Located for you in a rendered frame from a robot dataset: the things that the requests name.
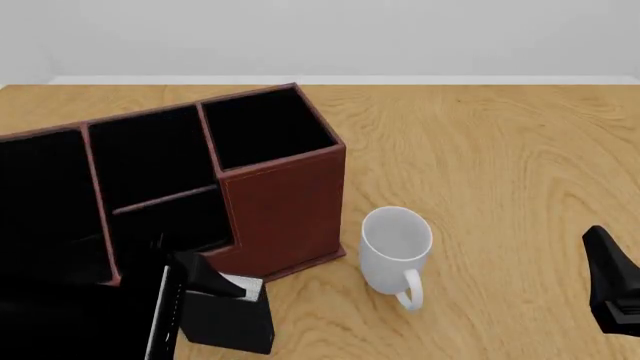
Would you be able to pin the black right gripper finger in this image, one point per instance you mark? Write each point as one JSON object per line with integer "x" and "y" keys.
{"x": 610, "y": 266}

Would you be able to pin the red-brown desk caddy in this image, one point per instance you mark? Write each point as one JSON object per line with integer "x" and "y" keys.
{"x": 285, "y": 210}

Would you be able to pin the black book with white pages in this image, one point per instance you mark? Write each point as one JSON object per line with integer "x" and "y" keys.
{"x": 227, "y": 324}

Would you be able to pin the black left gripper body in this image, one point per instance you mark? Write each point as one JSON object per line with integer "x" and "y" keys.
{"x": 167, "y": 315}

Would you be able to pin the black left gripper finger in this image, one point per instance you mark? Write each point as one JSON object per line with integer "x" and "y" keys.
{"x": 207, "y": 272}

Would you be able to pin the white ceramic mug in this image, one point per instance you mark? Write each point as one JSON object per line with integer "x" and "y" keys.
{"x": 387, "y": 268}

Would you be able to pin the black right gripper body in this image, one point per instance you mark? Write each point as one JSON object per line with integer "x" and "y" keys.
{"x": 622, "y": 315}

